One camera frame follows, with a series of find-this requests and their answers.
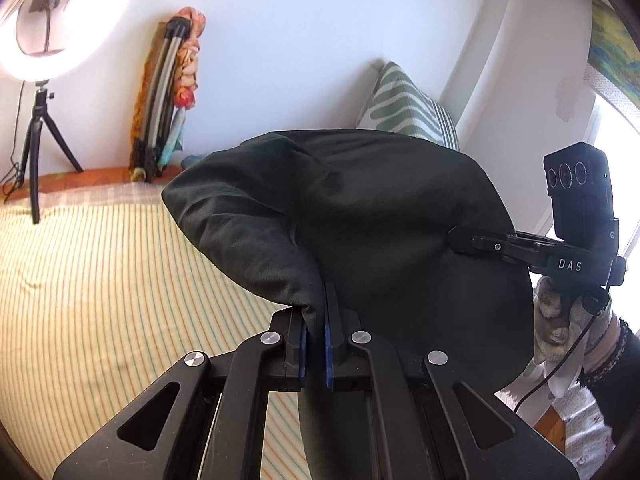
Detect thin black light cable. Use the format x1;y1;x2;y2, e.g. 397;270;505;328
0;80;27;203

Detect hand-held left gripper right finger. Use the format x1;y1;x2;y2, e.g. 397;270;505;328
324;282;585;480

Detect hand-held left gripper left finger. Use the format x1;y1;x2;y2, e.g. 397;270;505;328
52;307;307;480

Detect white printed cloth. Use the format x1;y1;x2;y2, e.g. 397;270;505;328
495;355;621;467

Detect folded metal stand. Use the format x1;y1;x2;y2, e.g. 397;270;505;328
142;17;188;183

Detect folded chair with colourful cloth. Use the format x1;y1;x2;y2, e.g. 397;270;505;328
129;7;207;183

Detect yellow striped bedspread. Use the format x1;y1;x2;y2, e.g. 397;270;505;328
0;182;321;480

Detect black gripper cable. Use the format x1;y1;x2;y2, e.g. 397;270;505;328
514;294;610;413

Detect black pants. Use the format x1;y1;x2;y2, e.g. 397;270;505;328
161;130;535;480

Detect wooden bed frame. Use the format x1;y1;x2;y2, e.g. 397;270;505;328
534;406;567;456

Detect green patterned white pillow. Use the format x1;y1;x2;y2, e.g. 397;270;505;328
356;61;461;152

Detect yellow green printed curtain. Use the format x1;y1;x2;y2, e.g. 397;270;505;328
585;0;640;136

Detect white ring light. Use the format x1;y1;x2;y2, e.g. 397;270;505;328
0;0;147;82

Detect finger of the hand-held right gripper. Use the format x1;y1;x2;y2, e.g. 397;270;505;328
447;225;556;266

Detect person's right hand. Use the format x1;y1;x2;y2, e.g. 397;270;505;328
532;276;613;362

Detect orange bed sheet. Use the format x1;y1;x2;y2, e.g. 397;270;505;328
7;166;173;197

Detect black tripod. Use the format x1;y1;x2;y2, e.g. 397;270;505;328
17;87;85;225

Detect window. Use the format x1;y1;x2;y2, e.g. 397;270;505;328
585;92;640;246

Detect phone holder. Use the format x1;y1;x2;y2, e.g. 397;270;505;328
29;0;69;56

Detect person's right forearm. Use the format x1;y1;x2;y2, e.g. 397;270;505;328
575;310;640;443

